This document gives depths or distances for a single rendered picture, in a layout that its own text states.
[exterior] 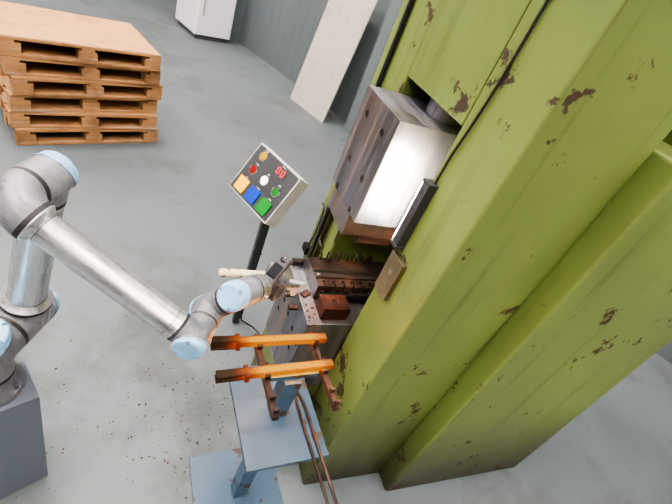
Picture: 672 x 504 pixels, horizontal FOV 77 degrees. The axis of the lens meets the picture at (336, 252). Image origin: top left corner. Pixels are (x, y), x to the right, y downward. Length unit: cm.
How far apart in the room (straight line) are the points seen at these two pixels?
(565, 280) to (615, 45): 74
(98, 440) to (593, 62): 234
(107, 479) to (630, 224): 223
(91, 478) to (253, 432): 92
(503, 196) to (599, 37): 40
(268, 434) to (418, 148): 112
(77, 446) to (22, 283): 101
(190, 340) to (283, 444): 59
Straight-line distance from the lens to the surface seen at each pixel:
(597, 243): 154
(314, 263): 190
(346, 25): 637
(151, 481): 233
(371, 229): 167
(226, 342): 148
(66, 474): 236
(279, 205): 207
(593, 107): 124
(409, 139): 144
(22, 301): 169
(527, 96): 122
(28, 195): 126
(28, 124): 427
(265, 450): 163
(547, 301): 164
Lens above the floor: 214
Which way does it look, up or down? 35 degrees down
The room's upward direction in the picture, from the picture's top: 24 degrees clockwise
